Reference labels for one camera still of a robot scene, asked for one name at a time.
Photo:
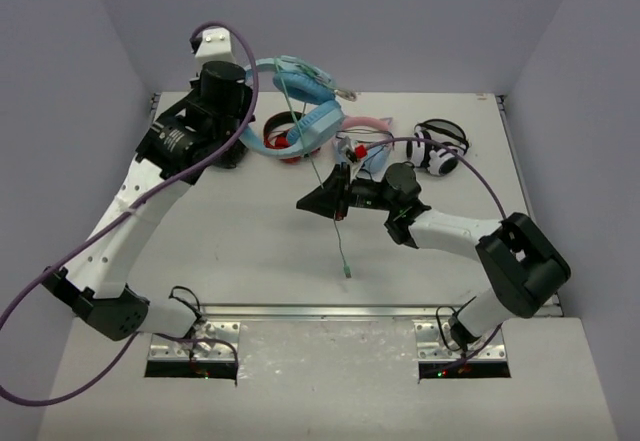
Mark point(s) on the left metal mounting bracket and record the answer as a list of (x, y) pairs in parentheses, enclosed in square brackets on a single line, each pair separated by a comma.
[(216, 341)]

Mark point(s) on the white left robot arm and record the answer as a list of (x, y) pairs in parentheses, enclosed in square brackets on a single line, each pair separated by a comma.
[(168, 161)]

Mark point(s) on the pink blue cat-ear headphones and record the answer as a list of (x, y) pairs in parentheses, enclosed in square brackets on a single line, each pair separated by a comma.
[(366, 130)]

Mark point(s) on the red black headphones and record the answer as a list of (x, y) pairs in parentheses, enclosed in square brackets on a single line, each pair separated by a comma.
[(275, 135)]

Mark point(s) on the white black headphones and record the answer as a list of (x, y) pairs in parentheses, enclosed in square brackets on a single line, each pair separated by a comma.
[(440, 143)]

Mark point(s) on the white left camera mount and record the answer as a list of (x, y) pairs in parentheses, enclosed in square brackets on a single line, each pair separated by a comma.
[(212, 44)]

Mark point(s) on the aluminium table rail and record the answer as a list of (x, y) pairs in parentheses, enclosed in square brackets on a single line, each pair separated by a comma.
[(319, 311)]

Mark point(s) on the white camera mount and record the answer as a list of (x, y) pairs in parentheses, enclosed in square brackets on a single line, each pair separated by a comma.
[(212, 44), (354, 153)]

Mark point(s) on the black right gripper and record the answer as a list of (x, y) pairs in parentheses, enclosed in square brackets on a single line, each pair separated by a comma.
[(335, 199)]

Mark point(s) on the right metal mounting bracket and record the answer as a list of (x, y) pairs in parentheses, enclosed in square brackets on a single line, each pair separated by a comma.
[(433, 344)]

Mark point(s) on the metal mounting bracket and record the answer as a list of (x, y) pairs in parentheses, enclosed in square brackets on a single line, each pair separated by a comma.
[(433, 344), (216, 341)]

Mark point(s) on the light blue headphones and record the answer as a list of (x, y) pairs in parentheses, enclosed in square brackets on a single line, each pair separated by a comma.
[(313, 100)]

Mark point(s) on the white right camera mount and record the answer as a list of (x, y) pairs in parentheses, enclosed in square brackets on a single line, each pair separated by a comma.
[(354, 153)]

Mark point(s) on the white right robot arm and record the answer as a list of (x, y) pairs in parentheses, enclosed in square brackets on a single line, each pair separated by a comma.
[(523, 267)]

